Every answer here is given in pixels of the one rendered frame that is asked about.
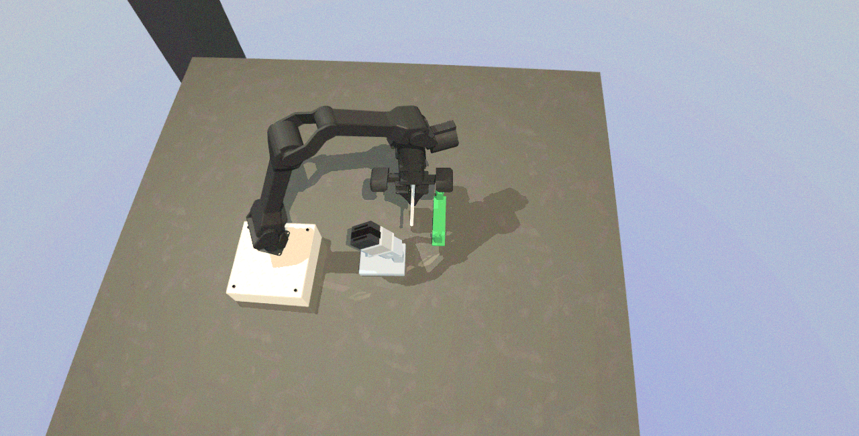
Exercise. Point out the green u-shaped cradle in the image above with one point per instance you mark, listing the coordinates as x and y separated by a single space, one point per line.
439 220

